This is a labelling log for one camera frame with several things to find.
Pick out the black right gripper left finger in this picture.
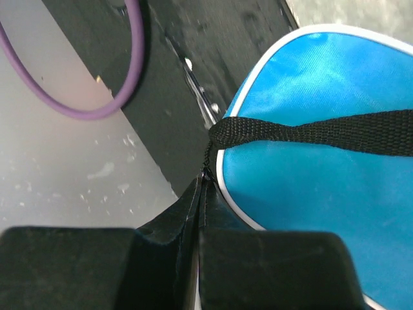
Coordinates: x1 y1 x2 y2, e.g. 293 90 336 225
1 178 203 309

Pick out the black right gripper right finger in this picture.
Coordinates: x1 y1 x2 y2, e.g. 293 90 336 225
199 181 367 309

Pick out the blue sport racket bag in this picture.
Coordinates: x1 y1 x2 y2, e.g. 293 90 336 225
210 24 412 309

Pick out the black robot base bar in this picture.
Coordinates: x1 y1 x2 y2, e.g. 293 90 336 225
45 0 297 194

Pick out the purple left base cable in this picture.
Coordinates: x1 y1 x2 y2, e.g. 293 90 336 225
0 0 145 121

